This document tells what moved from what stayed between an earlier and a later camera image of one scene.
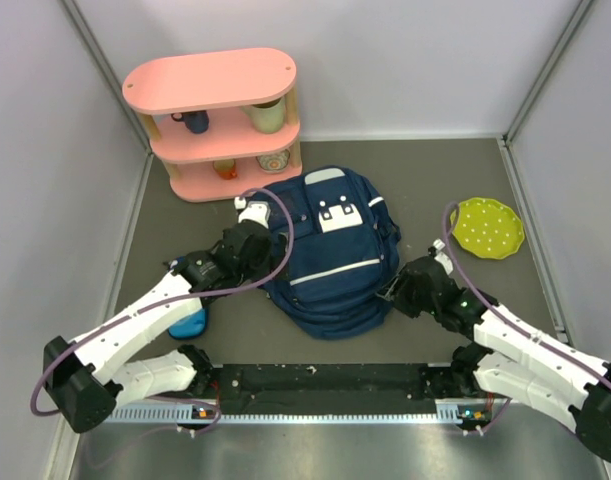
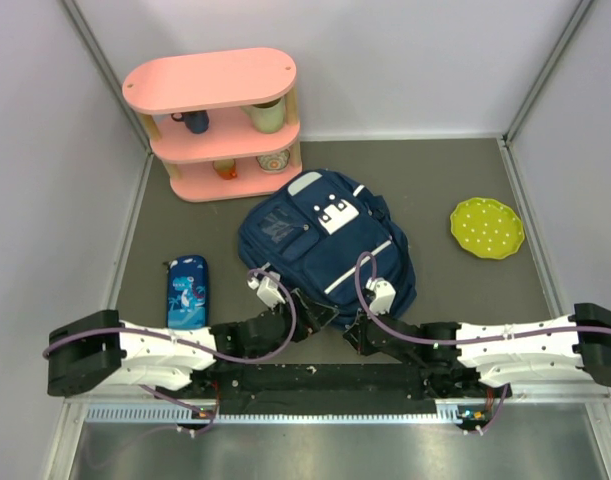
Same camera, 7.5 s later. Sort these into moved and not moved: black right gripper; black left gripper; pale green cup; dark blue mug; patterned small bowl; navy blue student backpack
Moved: black left gripper; black right gripper
Not moved: dark blue mug; pale green cup; patterned small bowl; navy blue student backpack
